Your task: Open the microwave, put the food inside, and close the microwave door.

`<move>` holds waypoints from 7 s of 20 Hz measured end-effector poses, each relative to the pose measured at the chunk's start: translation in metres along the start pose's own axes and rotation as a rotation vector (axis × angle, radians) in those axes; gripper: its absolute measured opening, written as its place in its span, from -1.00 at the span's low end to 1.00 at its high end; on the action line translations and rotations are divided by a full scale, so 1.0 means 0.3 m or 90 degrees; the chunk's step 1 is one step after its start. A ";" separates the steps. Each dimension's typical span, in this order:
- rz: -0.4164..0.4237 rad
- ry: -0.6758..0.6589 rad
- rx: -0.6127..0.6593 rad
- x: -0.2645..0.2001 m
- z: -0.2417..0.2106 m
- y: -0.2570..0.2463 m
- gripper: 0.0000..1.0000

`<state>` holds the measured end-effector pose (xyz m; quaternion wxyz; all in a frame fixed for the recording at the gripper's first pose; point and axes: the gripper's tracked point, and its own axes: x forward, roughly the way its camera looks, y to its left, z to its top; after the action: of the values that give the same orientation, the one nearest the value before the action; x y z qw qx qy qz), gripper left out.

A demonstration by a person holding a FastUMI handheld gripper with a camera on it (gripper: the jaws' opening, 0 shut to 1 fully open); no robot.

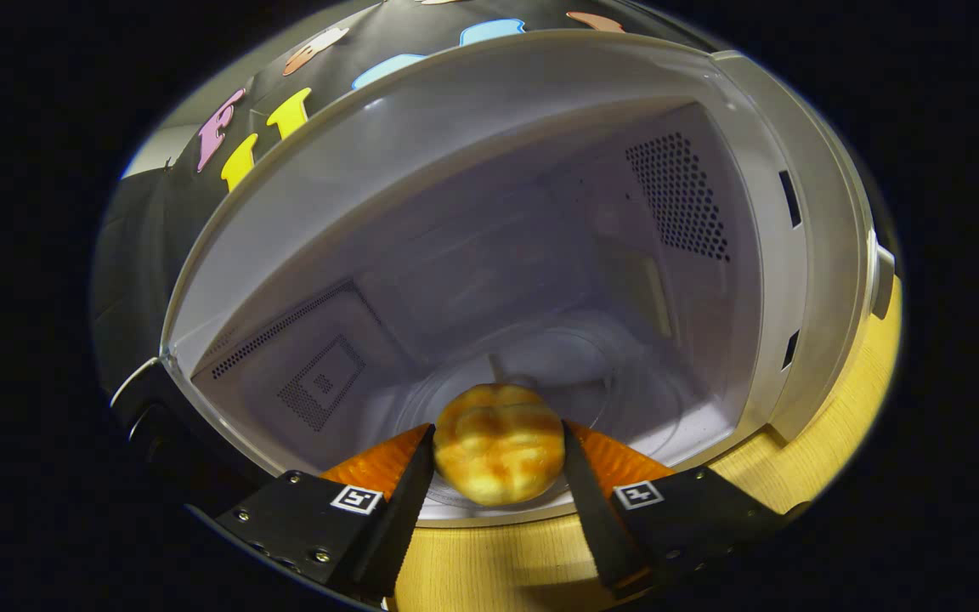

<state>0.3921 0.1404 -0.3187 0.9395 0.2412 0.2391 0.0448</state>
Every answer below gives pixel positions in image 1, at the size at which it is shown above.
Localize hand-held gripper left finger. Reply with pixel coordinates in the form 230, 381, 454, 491
213, 423, 437, 600

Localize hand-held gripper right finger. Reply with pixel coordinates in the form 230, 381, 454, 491
561, 420, 809, 596

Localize white microwave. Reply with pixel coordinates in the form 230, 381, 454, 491
111, 30, 897, 528

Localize golden bread roll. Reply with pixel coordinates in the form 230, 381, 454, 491
433, 383, 566, 507

